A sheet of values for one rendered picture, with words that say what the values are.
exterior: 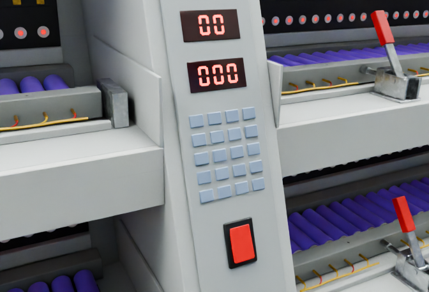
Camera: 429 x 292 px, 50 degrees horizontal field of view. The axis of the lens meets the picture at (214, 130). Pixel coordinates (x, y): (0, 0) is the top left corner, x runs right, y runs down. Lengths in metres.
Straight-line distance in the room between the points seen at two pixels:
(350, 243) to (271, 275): 0.16
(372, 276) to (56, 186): 0.33
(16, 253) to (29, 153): 0.17
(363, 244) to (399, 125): 0.14
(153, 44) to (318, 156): 0.17
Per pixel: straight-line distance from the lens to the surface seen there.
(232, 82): 0.34
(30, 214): 0.32
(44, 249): 0.48
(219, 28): 0.34
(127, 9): 0.36
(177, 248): 0.33
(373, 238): 0.53
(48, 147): 0.33
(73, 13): 0.52
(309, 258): 0.48
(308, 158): 0.39
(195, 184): 0.33
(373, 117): 0.43
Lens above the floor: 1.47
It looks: 3 degrees down
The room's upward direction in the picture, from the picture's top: 8 degrees counter-clockwise
